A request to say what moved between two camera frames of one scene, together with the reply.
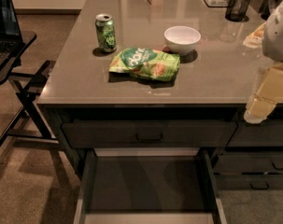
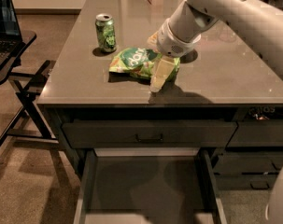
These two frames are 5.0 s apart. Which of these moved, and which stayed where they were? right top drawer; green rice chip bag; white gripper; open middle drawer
Moved: white gripper
Stayed: open middle drawer; right top drawer; green rice chip bag
